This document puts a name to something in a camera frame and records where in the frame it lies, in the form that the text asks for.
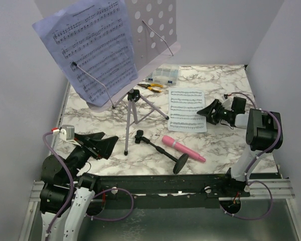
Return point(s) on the white sheet music page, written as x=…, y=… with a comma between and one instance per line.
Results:
x=184, y=103

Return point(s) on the yellow handled pliers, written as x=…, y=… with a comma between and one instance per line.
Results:
x=156, y=88

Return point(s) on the pink toy microphone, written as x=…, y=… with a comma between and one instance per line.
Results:
x=170, y=142

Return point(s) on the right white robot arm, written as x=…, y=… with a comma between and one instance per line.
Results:
x=264, y=132

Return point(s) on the lilac music stand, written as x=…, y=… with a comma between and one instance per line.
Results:
x=153, y=26

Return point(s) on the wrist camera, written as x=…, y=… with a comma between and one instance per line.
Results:
x=227, y=101
x=65, y=132

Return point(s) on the clear plastic screw box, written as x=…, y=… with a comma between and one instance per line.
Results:
x=166, y=74

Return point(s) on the lilac sheet music page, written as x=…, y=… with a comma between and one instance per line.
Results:
x=91, y=42

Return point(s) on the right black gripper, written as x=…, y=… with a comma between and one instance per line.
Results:
x=216, y=113

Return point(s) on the black microphone stand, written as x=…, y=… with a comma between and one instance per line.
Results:
x=179, y=163

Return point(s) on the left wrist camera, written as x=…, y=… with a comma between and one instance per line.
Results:
x=65, y=132

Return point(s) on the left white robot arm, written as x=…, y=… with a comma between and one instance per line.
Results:
x=65, y=196

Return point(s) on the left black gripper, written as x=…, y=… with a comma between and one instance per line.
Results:
x=104, y=146

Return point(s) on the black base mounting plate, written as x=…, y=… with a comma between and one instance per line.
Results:
x=162, y=191

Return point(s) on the aluminium frame rail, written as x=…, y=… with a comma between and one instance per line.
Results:
x=279, y=188

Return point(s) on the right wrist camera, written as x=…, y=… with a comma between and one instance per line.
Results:
x=227, y=101

